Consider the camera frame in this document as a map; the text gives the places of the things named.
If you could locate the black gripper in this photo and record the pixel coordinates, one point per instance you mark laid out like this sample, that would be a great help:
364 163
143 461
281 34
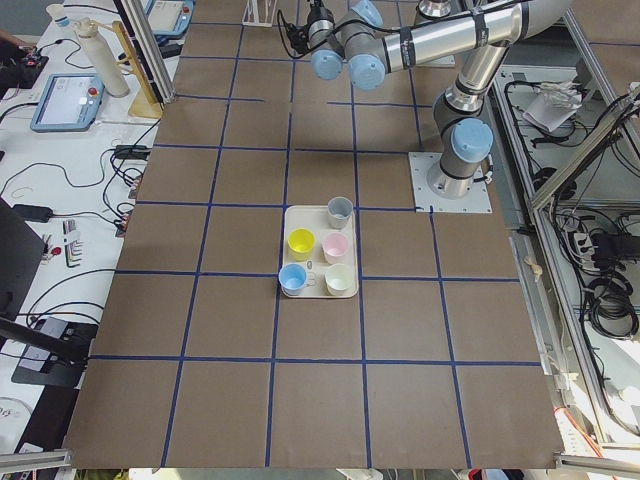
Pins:
316 13

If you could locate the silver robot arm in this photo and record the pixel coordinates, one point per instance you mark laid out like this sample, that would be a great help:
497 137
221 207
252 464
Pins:
430 10
359 43

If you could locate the grey plastic cup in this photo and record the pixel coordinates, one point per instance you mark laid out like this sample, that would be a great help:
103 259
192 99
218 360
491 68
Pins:
340 210

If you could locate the yellow plastic cup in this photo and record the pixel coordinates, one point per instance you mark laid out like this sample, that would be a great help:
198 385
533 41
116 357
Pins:
301 243

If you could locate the pink plastic cup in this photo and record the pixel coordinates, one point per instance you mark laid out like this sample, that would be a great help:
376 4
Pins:
335 247

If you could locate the light blue plastic cup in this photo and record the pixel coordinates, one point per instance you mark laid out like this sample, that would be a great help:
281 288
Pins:
292 279

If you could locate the cream plastic cup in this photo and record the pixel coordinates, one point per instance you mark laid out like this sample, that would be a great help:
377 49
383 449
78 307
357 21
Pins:
339 279

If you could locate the blue teach pendant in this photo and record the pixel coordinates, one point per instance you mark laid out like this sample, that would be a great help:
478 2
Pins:
70 103
169 18

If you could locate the wooden stand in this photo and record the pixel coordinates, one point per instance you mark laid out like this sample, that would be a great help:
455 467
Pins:
145 103

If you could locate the cream cylindrical bottle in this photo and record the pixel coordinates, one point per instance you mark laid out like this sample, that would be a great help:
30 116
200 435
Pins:
100 55

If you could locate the cream plastic tray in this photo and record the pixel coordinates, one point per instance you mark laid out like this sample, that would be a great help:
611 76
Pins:
315 218

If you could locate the hex key set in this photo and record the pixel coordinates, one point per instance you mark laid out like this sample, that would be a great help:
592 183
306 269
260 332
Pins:
72 243

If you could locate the black power adapter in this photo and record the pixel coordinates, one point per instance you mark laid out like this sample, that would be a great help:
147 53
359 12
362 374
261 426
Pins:
33 213

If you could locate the white wire rack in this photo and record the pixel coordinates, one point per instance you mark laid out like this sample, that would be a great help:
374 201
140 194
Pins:
260 13

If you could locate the aluminium frame post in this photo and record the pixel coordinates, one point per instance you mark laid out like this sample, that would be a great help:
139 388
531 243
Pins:
138 28

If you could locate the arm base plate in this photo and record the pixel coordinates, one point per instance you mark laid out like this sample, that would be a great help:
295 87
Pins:
475 195

